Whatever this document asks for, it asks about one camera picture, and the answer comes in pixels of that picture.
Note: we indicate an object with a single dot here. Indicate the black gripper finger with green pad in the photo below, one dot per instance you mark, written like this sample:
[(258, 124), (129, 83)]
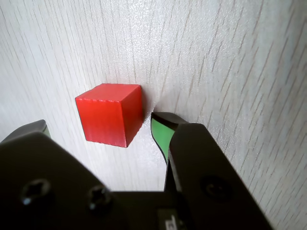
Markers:
[(206, 165)]

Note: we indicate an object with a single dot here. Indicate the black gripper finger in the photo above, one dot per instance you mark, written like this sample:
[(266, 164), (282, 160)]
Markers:
[(40, 187)]

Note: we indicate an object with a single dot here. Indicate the red wooden cube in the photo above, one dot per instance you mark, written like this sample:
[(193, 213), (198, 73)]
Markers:
[(103, 119)]

